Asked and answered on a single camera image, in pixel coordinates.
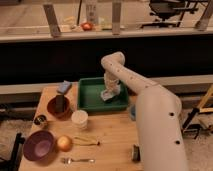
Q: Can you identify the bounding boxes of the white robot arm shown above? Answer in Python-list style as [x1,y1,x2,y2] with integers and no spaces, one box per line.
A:
[101,52,189,171]

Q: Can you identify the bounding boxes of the green plastic tray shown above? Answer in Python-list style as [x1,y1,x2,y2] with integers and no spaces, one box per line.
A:
[77,77,129,112]

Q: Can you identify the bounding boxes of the small blue cup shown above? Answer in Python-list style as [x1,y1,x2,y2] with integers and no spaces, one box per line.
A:
[129,105,136,121]

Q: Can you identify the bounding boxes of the blue sponge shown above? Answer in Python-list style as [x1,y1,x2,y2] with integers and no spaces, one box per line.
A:
[57,80,72,94]

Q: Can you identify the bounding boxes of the white paper cup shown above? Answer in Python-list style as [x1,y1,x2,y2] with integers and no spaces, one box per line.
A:
[71,110,88,129]

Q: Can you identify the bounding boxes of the dark block in bowl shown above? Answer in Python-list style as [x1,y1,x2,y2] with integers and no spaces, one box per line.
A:
[55,95,65,113]

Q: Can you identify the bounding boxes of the red apple in background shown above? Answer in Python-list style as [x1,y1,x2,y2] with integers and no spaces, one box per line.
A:
[81,22,93,31]

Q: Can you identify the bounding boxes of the brown bowl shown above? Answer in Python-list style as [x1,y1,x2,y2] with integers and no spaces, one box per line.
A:
[47,95,70,119]

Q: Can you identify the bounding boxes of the yellow tongs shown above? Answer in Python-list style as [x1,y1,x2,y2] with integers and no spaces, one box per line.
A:
[73,136,100,146]

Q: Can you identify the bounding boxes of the yellow onion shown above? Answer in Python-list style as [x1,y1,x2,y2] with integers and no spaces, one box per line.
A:
[56,136,72,152]

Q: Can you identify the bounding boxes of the small dark tin can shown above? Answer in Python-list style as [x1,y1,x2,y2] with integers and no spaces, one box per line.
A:
[34,115,48,129]

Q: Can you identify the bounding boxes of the silver fork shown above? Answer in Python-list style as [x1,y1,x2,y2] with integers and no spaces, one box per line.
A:
[61,158,95,164]

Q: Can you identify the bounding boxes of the black office chair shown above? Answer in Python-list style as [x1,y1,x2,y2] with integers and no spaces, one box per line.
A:
[141,0,198,28]

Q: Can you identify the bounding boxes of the purple bowl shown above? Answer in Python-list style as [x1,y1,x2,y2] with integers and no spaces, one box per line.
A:
[23,130,55,161]

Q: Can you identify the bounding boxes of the black chair at left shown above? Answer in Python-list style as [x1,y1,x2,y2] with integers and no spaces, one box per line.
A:
[0,133,25,171]

